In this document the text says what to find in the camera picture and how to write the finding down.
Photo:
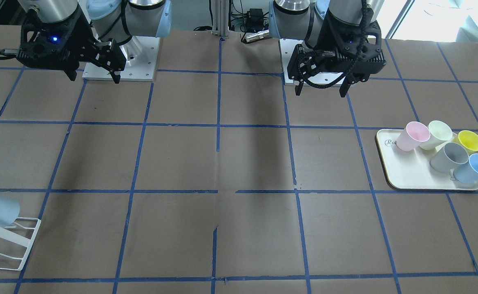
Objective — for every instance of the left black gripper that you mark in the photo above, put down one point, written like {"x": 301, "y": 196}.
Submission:
{"x": 320, "y": 41}

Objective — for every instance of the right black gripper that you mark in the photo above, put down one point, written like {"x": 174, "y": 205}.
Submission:
{"x": 81, "y": 37}

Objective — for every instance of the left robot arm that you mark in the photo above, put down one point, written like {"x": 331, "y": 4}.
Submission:
{"x": 303, "y": 19}

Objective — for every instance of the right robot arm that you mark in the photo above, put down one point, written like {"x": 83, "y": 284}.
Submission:
{"x": 117, "y": 39}

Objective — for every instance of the pink cup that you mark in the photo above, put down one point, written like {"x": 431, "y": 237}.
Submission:
{"x": 412, "y": 136}

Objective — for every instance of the pale green cup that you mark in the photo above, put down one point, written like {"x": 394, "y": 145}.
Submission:
{"x": 440, "y": 133}

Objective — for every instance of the grey cup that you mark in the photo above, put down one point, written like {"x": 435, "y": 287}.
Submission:
{"x": 450, "y": 156}

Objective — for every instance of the yellow cup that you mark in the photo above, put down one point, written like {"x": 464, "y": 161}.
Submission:
{"x": 468, "y": 140}

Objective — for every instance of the blue cup on tray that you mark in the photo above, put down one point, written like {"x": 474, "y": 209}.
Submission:
{"x": 468, "y": 173}

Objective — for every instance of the black power adapter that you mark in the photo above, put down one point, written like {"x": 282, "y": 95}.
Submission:
{"x": 254, "y": 20}

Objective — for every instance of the cream serving tray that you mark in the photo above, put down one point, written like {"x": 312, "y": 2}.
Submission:
{"x": 411, "y": 170}

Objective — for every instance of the aluminium frame post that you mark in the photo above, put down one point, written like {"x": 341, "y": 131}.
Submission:
{"x": 220, "y": 17}

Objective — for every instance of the white wire cup rack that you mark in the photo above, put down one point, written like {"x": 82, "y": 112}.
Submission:
{"x": 16, "y": 242}

